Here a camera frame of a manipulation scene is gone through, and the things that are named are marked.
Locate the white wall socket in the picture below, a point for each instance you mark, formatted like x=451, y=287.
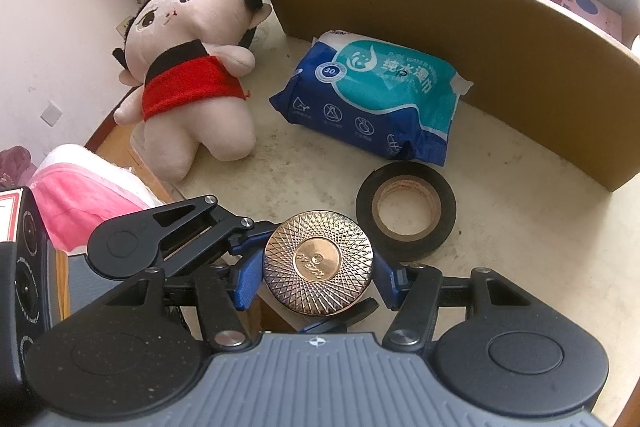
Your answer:
x=51, y=114

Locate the beige desktop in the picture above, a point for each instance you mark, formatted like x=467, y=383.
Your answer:
x=310, y=182

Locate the black tape roll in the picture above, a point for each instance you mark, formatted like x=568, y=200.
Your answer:
x=400, y=252

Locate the plush doll with red top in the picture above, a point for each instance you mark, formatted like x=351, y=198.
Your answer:
x=200, y=127

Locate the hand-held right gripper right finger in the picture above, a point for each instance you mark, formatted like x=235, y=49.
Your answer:
x=386, y=282

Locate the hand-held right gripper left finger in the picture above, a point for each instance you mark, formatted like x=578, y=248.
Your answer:
x=247, y=282

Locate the blue wet wipes pack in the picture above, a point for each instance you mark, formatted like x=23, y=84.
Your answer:
x=370, y=107

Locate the brown cardboard box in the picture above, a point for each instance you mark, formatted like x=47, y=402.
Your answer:
x=450, y=7

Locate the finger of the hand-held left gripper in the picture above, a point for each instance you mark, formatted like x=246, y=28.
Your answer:
x=350, y=314
x=242, y=243

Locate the maroon fuzzy cloth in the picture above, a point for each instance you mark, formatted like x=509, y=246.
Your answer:
x=15, y=167

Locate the pink blanket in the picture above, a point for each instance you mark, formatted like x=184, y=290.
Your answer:
x=75, y=202

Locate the round gold tin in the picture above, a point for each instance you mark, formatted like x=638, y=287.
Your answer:
x=317, y=262

